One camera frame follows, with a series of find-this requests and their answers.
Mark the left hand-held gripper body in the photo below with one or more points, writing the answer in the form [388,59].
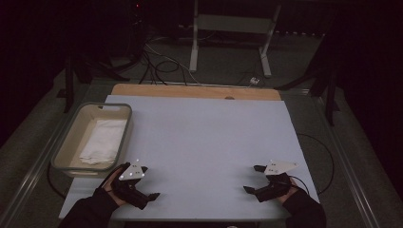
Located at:
[133,172]

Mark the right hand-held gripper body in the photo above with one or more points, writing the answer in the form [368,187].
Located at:
[278,167]

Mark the person's left hand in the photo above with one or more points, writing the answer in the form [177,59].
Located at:
[109,186]

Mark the person's right hand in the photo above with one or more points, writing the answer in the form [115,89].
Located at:
[290,194]

